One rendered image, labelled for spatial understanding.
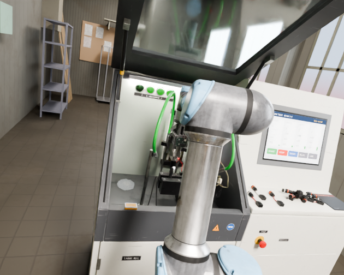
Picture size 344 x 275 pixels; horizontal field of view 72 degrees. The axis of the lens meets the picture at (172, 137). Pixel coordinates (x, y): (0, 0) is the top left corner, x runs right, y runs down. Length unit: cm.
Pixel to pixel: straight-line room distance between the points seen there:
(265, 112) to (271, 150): 89
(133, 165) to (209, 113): 104
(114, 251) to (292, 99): 123
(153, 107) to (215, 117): 90
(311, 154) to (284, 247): 57
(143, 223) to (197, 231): 51
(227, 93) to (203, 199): 25
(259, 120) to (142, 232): 73
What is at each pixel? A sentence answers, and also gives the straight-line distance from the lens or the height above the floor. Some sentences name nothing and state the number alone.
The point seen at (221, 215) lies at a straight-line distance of 117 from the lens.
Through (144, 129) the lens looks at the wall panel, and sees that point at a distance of 144.
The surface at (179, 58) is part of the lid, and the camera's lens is 125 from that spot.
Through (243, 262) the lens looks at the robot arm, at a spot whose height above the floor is 113.
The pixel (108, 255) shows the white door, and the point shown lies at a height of 72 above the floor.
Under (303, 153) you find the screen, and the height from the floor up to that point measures 120.
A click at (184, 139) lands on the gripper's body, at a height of 123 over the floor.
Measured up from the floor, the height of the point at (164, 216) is 93.
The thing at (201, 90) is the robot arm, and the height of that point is 150.
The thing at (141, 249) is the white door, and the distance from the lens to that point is 117.
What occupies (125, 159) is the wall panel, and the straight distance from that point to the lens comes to 150.
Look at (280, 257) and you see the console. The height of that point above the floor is 69.
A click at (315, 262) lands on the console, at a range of 175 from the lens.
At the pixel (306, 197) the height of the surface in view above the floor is 101.
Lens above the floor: 155
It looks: 17 degrees down
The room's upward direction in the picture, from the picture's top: 12 degrees clockwise
